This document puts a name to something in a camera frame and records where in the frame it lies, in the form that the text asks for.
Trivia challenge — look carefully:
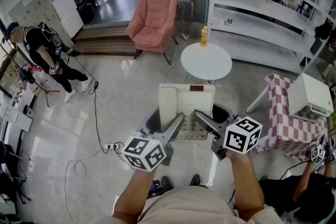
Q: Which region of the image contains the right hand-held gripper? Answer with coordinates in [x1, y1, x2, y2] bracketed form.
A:
[193, 103, 263, 161]

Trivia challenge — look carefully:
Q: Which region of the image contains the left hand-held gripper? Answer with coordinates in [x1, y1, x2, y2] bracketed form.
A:
[121, 107, 186, 173]

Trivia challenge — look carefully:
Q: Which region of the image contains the white desk telephone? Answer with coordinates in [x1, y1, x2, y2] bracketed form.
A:
[158, 83, 216, 141]

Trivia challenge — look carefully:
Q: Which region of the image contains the person's right forearm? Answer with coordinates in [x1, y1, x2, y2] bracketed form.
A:
[225, 151, 265, 222]

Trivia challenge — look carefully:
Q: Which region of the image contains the person's left forearm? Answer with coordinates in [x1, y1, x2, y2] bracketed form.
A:
[112, 164, 155, 224]

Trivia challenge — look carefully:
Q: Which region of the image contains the person's left black shoe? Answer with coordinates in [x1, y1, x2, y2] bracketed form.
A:
[160, 175, 174, 192]

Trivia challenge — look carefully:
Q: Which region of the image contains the person's black shoe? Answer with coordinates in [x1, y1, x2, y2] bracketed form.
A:
[160, 175, 174, 192]
[188, 174, 202, 187]

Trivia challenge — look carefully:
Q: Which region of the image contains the person's right black shoe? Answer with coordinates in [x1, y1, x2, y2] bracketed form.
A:
[188, 174, 202, 187]

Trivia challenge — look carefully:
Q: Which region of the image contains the round white side table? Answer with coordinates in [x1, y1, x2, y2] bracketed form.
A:
[180, 42, 233, 81]

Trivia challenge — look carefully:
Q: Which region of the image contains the blue black waist device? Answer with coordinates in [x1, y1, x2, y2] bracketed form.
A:
[148, 179, 161, 197]

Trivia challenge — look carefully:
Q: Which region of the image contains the pink checkered tablecloth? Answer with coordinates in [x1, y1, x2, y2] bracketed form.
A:
[257, 72, 329, 158]

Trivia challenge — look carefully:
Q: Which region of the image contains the person's beige shirt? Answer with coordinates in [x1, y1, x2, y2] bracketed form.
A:
[110, 186, 284, 224]

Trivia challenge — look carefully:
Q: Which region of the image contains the orange drink bottle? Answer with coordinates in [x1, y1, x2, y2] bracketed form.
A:
[201, 25, 209, 47]

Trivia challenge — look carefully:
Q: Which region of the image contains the white box appliance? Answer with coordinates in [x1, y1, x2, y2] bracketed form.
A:
[287, 72, 334, 118]

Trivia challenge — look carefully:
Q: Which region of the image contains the pink padded armchair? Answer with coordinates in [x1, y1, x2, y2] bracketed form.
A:
[125, 0, 179, 66]

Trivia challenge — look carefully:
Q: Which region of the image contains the wooden step platform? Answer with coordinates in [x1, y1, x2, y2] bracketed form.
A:
[72, 25, 137, 57]

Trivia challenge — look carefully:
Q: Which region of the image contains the white metal shelving unit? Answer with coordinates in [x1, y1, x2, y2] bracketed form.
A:
[207, 0, 336, 76]

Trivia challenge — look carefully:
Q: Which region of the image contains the red tripod stand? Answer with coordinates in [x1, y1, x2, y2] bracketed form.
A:
[19, 65, 60, 108]

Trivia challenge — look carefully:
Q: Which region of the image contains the black bag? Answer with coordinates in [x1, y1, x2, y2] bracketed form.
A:
[314, 20, 334, 41]

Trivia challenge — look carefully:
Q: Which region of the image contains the white cabinet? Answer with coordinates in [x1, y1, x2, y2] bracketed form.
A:
[51, 0, 85, 39]

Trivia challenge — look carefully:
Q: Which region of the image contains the white table frame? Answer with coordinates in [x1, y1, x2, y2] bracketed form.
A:
[246, 80, 271, 114]

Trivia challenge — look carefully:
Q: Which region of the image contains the black floor cable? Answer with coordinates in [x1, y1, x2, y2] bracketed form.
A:
[74, 56, 124, 154]

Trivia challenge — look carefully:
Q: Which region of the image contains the thin white floor cable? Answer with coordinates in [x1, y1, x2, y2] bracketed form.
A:
[64, 148, 106, 221]

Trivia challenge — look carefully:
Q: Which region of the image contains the grey locker wall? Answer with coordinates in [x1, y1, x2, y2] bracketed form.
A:
[7, 0, 74, 48]

